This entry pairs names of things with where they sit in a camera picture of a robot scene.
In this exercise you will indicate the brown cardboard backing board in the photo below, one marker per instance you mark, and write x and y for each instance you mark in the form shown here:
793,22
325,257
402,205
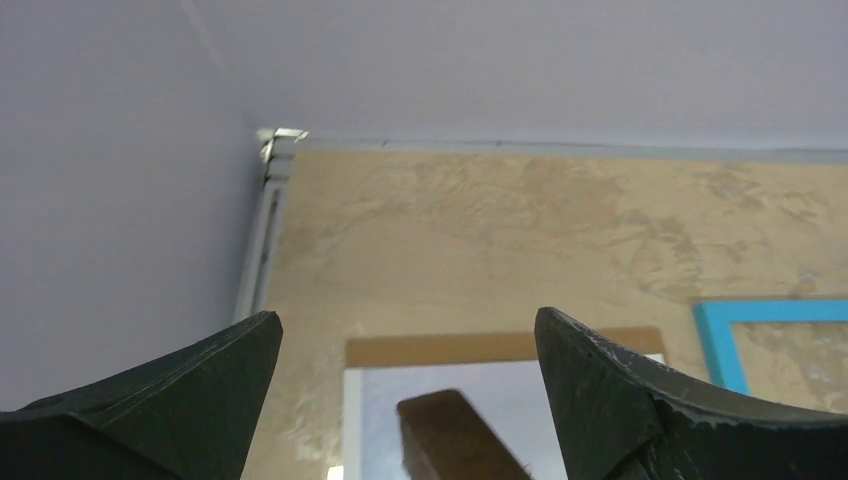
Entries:
475,348

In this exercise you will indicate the hot air balloon photo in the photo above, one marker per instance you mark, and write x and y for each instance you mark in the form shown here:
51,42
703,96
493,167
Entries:
487,420

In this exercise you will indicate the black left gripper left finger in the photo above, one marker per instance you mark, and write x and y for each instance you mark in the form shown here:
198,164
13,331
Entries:
190,414

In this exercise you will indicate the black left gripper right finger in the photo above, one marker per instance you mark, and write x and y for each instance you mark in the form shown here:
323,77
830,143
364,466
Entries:
620,415

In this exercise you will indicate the aluminium table edge rail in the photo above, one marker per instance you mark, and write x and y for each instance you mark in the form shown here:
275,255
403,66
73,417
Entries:
280,145

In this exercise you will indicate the blue wooden picture frame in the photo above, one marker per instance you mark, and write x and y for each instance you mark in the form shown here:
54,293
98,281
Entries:
714,321

